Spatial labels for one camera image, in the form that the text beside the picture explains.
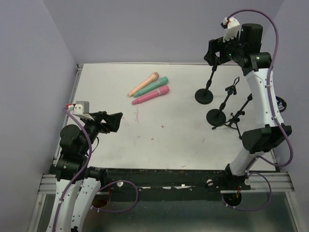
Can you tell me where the black round-base mic stand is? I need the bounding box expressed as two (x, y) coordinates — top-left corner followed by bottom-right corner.
(195, 65), (218, 104)

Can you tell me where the pink toy microphone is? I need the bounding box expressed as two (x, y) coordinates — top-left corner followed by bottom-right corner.
(132, 86), (169, 105)

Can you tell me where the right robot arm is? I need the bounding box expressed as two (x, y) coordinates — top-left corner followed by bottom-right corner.
(204, 19), (292, 180)

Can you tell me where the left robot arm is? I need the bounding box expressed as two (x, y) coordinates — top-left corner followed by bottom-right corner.
(47, 108), (123, 232)

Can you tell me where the black tripod mic stand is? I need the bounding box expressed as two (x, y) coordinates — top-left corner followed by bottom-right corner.
(212, 94), (253, 140)

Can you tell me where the teal toy microphone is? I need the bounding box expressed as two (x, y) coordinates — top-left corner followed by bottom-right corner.
(133, 76), (169, 98)

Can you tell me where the peach toy microphone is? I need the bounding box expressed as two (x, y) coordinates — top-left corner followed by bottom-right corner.
(128, 72), (159, 97)

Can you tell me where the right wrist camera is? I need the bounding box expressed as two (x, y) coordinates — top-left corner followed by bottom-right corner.
(221, 16), (240, 43)

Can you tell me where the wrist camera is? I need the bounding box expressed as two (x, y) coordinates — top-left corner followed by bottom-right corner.
(67, 101), (94, 121)
(221, 16), (240, 43)

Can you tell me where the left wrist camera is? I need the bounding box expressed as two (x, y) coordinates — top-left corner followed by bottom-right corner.
(67, 101), (94, 121)

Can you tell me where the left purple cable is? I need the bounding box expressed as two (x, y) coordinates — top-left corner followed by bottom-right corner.
(47, 107), (140, 232)

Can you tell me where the purple cable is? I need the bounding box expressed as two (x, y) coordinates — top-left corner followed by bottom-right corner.
(47, 107), (140, 232)
(221, 9), (294, 210)

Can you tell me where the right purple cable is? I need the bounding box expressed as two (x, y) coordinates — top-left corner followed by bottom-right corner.
(221, 9), (294, 210)

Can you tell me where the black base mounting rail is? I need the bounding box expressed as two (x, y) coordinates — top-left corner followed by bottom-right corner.
(49, 166), (252, 203)

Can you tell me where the black shock mount ring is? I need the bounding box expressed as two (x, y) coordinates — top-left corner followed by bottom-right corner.
(276, 96), (288, 113)

